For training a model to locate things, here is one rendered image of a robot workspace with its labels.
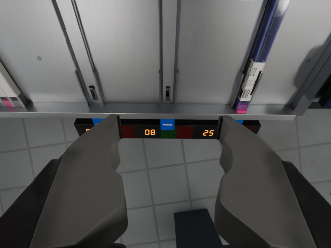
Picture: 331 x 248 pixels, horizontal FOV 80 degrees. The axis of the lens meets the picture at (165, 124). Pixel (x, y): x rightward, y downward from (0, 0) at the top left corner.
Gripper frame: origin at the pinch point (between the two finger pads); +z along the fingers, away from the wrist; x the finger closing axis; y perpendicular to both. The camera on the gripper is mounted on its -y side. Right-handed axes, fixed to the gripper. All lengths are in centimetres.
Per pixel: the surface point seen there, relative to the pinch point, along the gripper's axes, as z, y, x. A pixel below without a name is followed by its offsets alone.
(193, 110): 15.6, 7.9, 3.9
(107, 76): 15.7, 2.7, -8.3
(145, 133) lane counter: 20.0, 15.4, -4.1
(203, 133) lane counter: 20.0, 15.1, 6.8
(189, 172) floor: 64, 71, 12
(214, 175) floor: 64, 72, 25
